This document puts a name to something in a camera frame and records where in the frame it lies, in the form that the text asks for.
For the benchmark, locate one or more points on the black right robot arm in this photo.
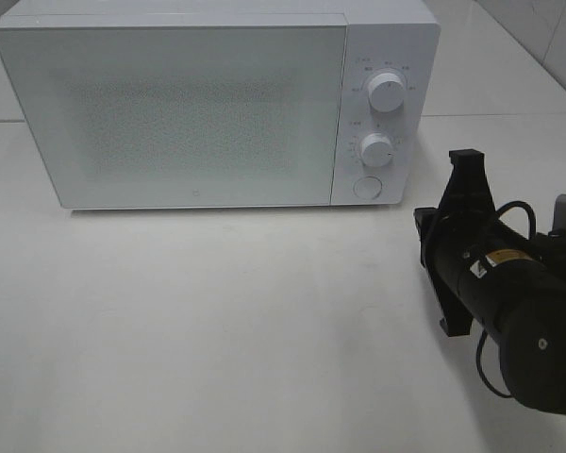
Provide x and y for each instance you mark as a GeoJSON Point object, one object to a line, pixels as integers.
{"type": "Point", "coordinates": [531, 336]}

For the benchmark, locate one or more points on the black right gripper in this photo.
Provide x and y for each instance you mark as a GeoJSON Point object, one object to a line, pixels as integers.
{"type": "Point", "coordinates": [475, 253]}

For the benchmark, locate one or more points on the white microwave knob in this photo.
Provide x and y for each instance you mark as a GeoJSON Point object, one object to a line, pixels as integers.
{"type": "Point", "coordinates": [376, 150]}
{"type": "Point", "coordinates": [386, 90]}

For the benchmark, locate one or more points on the white microwave door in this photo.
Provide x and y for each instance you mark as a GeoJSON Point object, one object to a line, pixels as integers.
{"type": "Point", "coordinates": [175, 118]}

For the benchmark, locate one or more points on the white microwave oven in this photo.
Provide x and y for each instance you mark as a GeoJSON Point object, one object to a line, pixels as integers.
{"type": "Point", "coordinates": [402, 35]}

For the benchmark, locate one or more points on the round white door button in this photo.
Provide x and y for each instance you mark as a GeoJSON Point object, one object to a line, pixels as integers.
{"type": "Point", "coordinates": [368, 188]}

